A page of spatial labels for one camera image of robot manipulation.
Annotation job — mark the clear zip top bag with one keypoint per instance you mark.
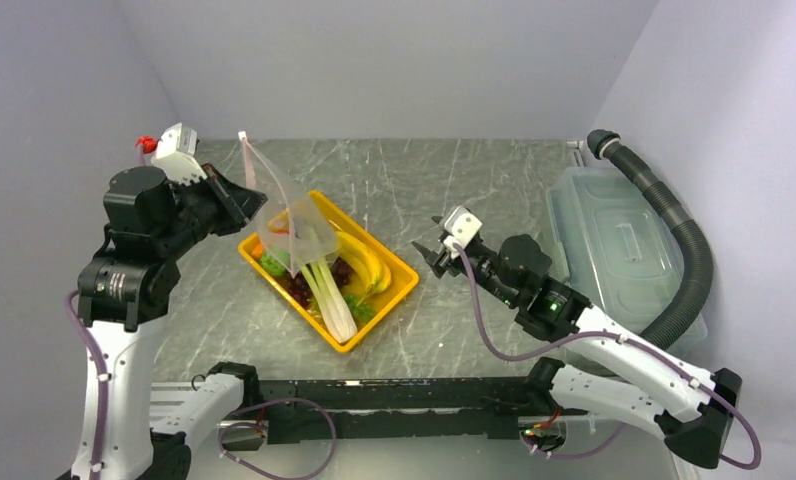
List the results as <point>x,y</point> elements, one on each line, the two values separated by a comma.
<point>290,225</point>

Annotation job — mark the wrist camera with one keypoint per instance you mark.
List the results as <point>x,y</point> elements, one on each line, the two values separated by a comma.
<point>174,153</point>
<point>460,227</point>

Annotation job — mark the dark red grape bunch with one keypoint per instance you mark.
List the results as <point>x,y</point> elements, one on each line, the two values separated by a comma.
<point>298,288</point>

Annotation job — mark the yellow plastic tray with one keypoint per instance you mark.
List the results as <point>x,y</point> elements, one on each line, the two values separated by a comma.
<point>402,278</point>

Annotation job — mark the orange red fruit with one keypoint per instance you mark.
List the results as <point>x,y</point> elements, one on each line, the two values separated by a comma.
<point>278,227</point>

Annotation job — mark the yellow banana bunch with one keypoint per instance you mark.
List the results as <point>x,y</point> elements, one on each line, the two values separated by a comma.
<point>375,275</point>

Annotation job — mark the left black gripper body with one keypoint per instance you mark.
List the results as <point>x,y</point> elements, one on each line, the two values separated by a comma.
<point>205,206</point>

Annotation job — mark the green grape bunch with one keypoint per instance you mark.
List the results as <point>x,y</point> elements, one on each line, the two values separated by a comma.
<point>361,310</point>

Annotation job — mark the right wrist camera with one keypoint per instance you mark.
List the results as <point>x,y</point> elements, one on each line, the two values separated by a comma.
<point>460,227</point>

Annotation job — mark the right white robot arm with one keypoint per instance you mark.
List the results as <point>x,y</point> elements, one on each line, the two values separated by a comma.
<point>588,361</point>

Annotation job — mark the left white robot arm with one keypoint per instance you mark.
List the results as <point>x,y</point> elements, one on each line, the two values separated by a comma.
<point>118,309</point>

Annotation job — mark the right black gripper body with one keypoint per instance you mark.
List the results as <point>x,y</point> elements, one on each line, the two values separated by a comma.
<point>482,261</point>

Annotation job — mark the celery stalk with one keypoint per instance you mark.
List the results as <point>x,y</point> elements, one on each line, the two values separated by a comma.
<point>333,308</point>

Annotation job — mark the green custard apple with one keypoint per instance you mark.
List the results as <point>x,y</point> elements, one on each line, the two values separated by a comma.
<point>275,262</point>

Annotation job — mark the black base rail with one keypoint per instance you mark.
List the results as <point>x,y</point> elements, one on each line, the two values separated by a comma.
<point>496,408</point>

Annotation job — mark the clear plastic storage box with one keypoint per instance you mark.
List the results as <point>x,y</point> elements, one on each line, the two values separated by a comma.
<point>607,243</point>

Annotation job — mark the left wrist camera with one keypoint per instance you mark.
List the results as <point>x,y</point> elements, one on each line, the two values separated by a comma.
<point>174,153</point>

